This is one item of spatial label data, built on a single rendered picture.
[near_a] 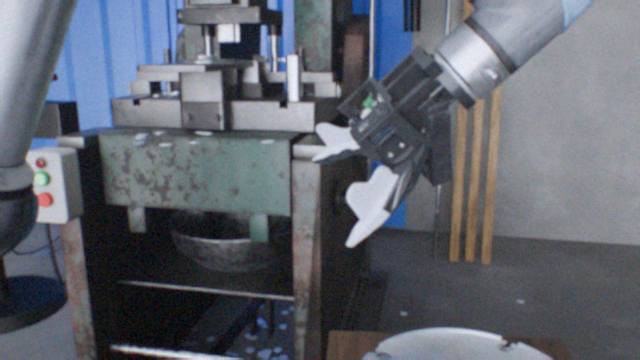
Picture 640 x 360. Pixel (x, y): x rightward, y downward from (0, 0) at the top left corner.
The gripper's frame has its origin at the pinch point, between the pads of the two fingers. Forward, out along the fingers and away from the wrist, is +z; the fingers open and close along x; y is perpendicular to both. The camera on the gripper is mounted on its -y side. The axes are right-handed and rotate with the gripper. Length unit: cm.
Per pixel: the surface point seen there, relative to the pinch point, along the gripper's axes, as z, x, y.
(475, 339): 2.6, 7.6, -33.0
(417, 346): 8.7, 6.8, -26.2
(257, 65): 8, -58, -9
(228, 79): 12, -49, -2
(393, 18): -18, -149, -82
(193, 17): 11, -66, 6
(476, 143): -10, -95, -113
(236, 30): 7, -66, -3
